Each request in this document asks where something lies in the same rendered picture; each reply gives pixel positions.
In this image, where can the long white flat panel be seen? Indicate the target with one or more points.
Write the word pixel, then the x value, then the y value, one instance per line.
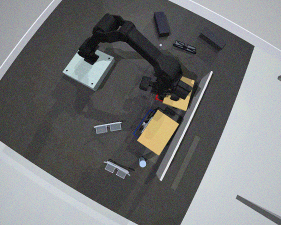
pixel 164 165

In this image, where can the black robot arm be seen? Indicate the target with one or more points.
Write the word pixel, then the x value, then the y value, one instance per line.
pixel 167 69

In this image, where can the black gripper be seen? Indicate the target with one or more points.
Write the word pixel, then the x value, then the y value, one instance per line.
pixel 146 82

